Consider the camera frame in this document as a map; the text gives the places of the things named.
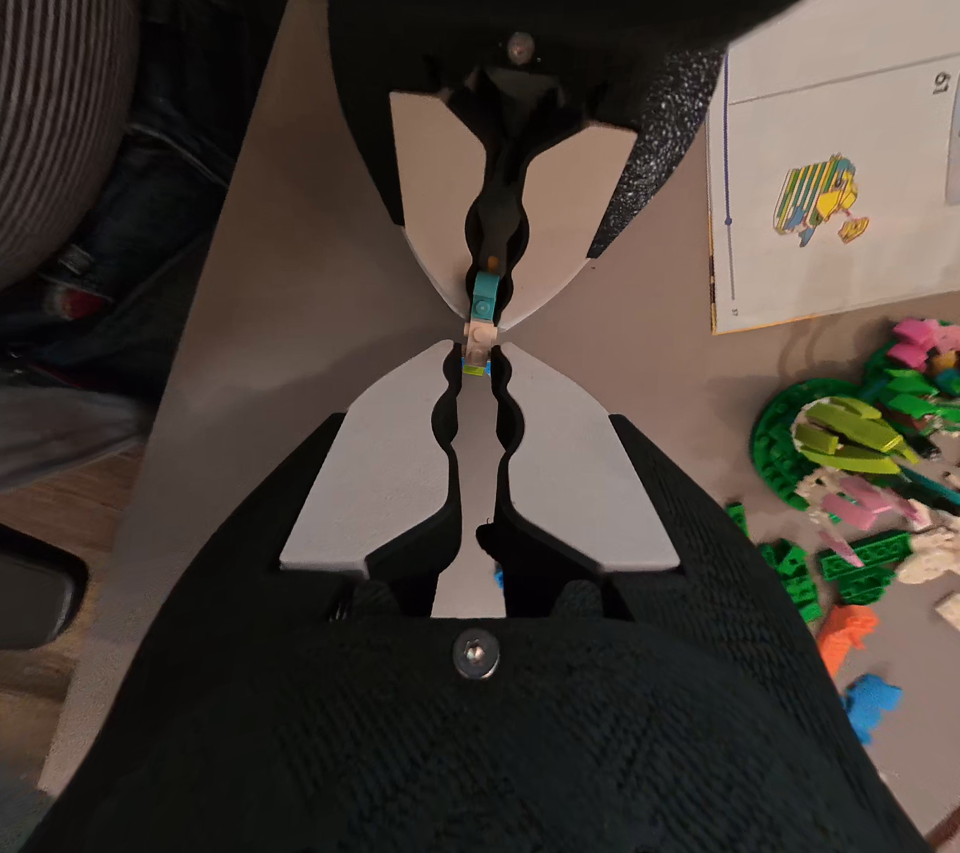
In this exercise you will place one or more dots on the orange brick separator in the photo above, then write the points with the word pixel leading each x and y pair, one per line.
pixel 844 635

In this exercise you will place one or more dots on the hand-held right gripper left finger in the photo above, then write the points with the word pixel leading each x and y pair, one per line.
pixel 375 485

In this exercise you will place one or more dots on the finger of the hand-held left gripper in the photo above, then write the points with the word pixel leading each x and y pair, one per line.
pixel 431 193
pixel 574 208

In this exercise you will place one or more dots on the brick flower model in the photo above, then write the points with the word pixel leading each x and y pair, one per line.
pixel 847 440

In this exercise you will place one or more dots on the black chair armrest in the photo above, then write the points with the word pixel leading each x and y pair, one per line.
pixel 37 590

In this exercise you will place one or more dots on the pile of green bricks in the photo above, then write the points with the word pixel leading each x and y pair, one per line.
pixel 855 560

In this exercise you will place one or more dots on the striped brick fish model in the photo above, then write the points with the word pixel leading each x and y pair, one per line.
pixel 486 290

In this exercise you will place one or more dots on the person's grey sweatshirt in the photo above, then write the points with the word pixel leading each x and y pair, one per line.
pixel 67 433

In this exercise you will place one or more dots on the brick instruction booklet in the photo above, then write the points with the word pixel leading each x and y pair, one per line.
pixel 840 118

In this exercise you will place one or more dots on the cluster of blue bricks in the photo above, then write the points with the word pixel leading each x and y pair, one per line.
pixel 870 707

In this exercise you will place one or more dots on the dark denim cloth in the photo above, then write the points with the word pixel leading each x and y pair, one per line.
pixel 150 193

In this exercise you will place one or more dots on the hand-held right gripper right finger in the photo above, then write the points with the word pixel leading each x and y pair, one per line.
pixel 585 485

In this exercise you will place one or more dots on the grey desk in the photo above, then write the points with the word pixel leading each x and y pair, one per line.
pixel 247 305

